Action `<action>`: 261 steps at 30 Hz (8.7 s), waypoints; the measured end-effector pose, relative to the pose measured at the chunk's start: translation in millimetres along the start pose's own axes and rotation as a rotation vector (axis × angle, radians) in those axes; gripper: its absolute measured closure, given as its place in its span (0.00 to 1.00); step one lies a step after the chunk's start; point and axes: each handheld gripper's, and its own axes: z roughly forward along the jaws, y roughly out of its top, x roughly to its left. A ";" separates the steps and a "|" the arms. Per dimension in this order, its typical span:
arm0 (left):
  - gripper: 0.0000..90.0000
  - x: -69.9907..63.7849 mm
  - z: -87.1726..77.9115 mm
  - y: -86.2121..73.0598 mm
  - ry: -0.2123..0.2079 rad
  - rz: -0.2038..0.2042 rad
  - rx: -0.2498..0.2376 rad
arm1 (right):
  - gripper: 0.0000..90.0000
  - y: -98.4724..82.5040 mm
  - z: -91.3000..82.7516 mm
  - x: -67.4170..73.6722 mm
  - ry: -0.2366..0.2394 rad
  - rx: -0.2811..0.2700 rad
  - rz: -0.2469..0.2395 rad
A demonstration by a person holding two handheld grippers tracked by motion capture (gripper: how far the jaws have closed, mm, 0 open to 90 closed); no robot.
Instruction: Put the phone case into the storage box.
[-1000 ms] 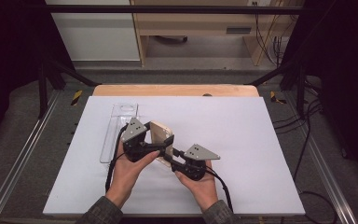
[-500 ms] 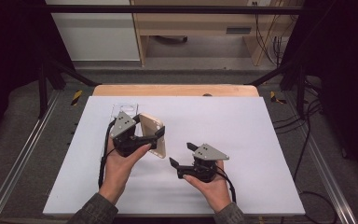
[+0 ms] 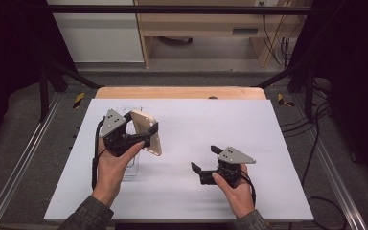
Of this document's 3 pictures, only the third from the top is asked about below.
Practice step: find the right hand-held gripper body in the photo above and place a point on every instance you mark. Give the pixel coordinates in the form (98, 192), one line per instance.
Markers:
(231, 169)

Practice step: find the clear plastic packaging tray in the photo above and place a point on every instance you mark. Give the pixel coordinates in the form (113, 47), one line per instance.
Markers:
(133, 169)

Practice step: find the black horizontal frame bar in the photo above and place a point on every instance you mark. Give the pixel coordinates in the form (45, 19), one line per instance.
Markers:
(172, 9)

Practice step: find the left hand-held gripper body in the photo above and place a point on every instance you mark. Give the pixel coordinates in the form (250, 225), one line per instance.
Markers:
(118, 140)

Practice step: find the person's right hand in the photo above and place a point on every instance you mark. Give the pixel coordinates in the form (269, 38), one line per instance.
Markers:
(238, 198)

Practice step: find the wooden table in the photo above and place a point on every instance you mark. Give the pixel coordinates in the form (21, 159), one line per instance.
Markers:
(179, 92)

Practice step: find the white cabinet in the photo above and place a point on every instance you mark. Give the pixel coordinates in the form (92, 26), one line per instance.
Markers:
(99, 35)

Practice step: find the black metal frame stand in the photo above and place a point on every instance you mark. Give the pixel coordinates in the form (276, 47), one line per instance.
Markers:
(44, 92)
(309, 92)

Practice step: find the person's left hand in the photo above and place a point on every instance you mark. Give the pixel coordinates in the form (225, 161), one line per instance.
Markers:
(110, 174)

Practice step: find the beige patterned phone case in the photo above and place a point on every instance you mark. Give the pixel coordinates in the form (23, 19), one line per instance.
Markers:
(147, 131)

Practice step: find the light wooden desk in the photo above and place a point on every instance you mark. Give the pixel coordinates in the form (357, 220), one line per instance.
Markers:
(204, 20)

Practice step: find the aluminium rail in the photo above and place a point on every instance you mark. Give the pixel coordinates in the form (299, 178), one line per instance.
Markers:
(332, 166)
(22, 159)

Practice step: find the yellow black tape strip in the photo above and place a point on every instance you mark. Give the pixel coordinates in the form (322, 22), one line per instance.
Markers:
(78, 100)
(282, 100)

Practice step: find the black curtain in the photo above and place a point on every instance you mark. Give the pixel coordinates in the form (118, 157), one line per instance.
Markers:
(9, 64)
(354, 80)

